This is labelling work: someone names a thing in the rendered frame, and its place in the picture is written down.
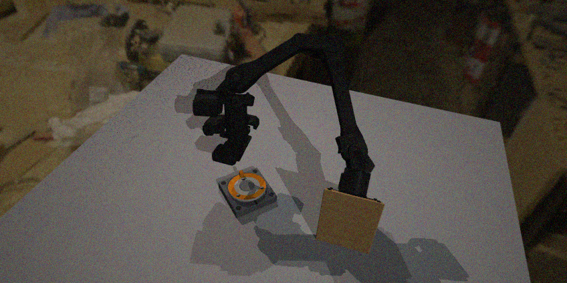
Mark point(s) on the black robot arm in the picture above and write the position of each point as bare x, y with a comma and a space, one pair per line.
331, 50

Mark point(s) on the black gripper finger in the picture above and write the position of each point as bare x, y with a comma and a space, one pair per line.
247, 140
241, 152

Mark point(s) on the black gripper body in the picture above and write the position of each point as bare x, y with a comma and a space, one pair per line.
236, 132

